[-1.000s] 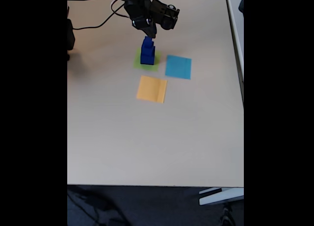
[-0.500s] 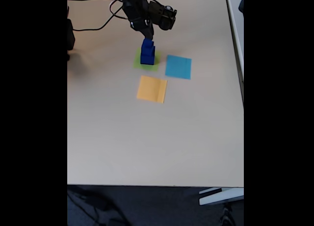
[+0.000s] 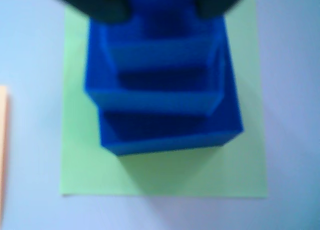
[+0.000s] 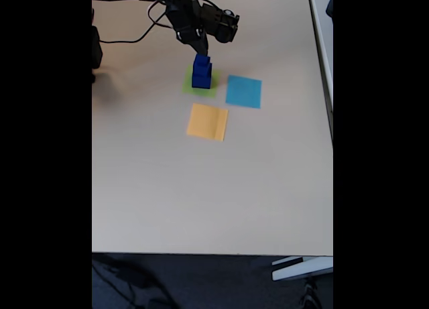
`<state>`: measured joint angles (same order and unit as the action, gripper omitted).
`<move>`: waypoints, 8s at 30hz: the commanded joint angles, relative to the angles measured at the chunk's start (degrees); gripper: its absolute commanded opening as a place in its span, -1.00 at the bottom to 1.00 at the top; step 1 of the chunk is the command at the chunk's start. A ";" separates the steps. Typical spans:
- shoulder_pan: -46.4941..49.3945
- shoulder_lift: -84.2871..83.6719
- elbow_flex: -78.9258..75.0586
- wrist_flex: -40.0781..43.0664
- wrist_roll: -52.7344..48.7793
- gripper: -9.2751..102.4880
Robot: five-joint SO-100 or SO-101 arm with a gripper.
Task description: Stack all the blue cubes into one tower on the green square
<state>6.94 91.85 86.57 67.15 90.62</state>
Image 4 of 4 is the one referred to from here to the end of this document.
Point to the small blue cube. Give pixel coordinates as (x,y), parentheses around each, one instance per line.
(201,61)

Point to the large blue cube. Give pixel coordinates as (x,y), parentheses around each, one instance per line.
(201,82)

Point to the green paper square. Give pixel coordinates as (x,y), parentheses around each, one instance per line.
(187,88)

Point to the light blue paper square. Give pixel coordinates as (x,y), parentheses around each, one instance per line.
(244,92)

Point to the orange paper square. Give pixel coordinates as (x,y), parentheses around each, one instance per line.
(207,124)

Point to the white adjacent table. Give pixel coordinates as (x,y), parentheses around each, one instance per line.
(321,54)

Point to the dark blue object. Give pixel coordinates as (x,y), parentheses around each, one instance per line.
(330,5)

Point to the white table foot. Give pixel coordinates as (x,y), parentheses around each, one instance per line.
(301,270)

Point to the black chair base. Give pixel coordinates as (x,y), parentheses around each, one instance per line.
(311,295)

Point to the black camera box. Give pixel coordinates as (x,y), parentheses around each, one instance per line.
(223,24)

